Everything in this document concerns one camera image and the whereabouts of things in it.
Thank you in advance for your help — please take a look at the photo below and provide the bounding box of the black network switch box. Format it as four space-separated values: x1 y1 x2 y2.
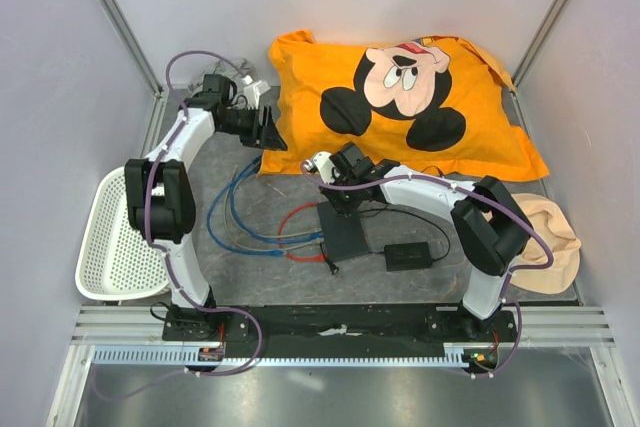
316 202 369 262

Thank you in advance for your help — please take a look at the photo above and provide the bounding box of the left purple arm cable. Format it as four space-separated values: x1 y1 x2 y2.
92 49 266 401

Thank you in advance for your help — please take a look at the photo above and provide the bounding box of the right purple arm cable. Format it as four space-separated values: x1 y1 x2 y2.
298 160 555 381

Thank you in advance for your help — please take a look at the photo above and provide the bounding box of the grey ethernet cable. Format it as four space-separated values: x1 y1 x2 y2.
222 161 321 252

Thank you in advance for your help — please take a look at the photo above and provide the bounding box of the beige cloth hat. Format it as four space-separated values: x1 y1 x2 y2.
509 191 584 296

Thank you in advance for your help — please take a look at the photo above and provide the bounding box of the white perforated plastic basket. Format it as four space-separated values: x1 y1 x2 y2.
75 167 169 302

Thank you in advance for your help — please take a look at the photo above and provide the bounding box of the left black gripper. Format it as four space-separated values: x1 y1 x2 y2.
218 105 288 153

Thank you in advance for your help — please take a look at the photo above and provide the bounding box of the grey crumpled cloth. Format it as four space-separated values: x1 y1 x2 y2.
188 58 253 93

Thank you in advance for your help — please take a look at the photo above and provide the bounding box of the black power cable with plug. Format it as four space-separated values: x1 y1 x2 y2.
322 201 451 276

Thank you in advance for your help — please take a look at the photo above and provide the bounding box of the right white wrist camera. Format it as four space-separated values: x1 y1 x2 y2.
303 151 335 184

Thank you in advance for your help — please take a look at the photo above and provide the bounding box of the grey slotted cable duct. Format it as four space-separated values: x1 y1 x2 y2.
93 345 489 368

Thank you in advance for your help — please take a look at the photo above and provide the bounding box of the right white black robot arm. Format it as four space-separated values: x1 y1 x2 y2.
306 143 532 341

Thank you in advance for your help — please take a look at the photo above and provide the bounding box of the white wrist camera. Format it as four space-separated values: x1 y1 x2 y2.
241 75 270 109
303 151 335 184

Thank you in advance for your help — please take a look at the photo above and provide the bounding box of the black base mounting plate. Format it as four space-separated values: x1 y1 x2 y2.
162 303 517 344

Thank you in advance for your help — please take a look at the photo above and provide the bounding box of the orange Mickey Mouse pillow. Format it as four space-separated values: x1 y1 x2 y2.
260 30 549 182

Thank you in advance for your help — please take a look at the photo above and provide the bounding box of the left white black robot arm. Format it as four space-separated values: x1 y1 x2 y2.
124 74 287 340

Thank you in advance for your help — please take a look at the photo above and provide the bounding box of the black power adapter brick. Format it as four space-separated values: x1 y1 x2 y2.
383 242 434 272

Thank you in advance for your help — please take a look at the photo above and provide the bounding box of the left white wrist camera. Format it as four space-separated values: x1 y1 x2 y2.
241 75 270 109

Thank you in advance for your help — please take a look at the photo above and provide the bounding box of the red ethernet cable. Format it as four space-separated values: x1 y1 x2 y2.
277 201 329 263

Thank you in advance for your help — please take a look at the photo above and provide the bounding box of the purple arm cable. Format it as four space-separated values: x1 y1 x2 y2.
298 160 555 381
92 49 266 401

